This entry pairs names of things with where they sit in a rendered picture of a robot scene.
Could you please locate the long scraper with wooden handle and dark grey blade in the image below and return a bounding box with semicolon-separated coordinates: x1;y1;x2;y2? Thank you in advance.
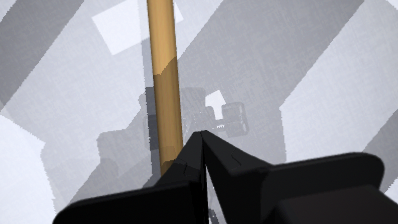
146;0;183;177

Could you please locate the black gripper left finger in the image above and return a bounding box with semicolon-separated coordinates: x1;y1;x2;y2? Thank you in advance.
52;131;209;224

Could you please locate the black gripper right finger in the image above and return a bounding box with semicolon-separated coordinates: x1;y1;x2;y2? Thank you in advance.
200;130;385;224

